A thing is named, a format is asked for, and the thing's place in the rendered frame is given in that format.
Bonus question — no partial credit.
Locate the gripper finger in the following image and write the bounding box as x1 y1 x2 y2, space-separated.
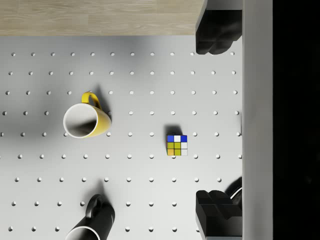
195 9 243 56
195 176 243 238

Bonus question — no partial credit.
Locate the puzzle cube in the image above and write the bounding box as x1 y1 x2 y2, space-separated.
166 132 189 157

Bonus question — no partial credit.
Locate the black mug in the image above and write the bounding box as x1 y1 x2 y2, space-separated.
63 193 116 240

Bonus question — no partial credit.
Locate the yellow mug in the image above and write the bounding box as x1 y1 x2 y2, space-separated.
62 91 112 139

